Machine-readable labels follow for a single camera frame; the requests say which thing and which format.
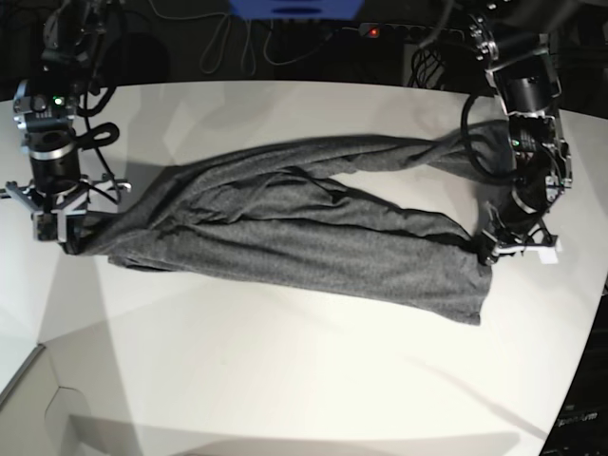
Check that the grey t-shirt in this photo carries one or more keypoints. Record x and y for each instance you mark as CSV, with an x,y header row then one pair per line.
x,y
277,214

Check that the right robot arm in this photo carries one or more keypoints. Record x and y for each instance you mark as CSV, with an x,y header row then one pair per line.
x,y
52,144

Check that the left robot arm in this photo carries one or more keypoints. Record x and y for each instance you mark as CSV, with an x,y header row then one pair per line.
x,y
527,151

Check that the blue box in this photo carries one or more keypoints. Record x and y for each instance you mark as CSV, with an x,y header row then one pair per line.
x,y
296,9

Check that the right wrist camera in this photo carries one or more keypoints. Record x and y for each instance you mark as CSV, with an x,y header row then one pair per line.
x,y
49,227

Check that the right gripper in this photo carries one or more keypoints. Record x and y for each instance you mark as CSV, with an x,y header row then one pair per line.
x,y
72,201

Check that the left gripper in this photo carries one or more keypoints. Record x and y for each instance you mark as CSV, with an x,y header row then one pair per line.
x,y
517,228

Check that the black power strip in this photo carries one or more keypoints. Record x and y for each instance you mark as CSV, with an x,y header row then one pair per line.
x,y
406,33

